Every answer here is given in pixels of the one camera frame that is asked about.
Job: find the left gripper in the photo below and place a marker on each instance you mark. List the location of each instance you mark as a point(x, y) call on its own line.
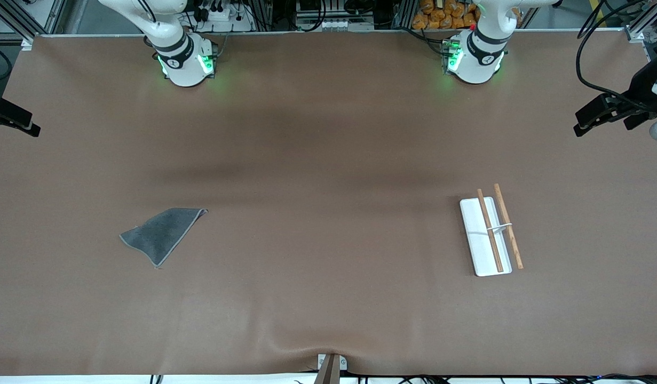
point(642, 85)

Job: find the grey towel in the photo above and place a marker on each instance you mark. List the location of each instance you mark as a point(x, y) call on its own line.
point(160, 234)

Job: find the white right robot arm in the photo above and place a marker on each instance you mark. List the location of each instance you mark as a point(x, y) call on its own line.
point(184, 69)

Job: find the long wooden rack rod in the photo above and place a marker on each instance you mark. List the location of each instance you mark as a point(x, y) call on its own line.
point(512, 237)

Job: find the white rack crossbar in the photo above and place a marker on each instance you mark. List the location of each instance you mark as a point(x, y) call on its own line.
point(500, 228)

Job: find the short wooden rack rod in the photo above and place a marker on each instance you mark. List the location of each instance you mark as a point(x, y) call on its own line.
point(490, 232)

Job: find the white towel rack base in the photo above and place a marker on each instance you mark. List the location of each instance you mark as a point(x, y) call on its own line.
point(477, 240)

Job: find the orange bags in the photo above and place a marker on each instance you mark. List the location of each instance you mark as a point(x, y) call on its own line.
point(440, 16)

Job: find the white power strip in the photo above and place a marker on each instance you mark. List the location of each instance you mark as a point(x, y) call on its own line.
point(227, 17)

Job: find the white connector block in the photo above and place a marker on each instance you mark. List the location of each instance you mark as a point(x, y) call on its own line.
point(339, 24)

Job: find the brown table mat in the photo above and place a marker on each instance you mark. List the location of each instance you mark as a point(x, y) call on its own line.
point(328, 266)

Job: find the aluminium frame strut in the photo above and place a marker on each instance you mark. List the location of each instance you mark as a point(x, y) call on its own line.
point(13, 18)
point(643, 24)

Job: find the grey table clamp bracket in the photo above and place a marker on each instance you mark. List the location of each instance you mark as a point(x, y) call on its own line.
point(331, 365)

